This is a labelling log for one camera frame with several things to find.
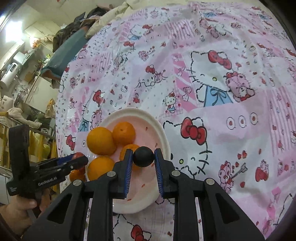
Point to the white kitchen cabinet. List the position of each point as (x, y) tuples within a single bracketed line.
[(38, 87)]

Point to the printed pink cartoon blanket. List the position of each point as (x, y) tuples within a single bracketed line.
[(208, 115)]

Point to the red plum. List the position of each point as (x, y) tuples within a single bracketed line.
[(78, 155)]

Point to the cream quilt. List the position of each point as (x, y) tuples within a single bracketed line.
[(115, 14)]

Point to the person's left hand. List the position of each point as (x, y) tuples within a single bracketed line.
[(18, 208)]

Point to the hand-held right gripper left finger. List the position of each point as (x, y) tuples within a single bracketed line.
[(128, 171)]

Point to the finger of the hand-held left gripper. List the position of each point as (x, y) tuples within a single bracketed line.
[(62, 158), (76, 163)]

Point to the white water heater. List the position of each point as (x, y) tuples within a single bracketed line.
[(11, 69)]

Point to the small tangerine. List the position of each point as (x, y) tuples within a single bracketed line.
[(129, 146), (77, 175)]

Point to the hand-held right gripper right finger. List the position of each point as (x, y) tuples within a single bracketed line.
[(159, 171)]

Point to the pink and white plate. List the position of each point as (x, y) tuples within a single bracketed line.
[(141, 192)]

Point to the dark round plum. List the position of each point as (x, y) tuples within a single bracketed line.
[(143, 156)]

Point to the beige towel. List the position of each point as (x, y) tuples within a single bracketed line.
[(16, 113)]

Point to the yellow wooden chair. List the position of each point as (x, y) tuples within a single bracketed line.
[(42, 143)]

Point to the large orange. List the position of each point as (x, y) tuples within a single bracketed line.
[(101, 168), (101, 141)]

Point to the blue grey cushion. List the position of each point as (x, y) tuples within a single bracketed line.
[(64, 55)]

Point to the pile of dark clothes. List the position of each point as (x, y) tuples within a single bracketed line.
[(69, 30)]

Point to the medium tangerine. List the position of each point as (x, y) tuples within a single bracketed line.
[(123, 133)]

